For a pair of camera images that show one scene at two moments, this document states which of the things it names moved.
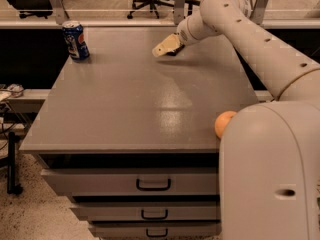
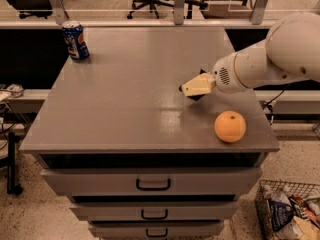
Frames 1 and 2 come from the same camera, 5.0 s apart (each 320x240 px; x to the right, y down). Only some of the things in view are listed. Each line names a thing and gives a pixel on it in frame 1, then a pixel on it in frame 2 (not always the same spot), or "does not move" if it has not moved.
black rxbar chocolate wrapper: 175,52 to 195,97
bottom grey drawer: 156,229 does not move
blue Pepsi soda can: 78,47 does not move
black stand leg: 12,187 does not move
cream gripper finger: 168,45 to 202,84
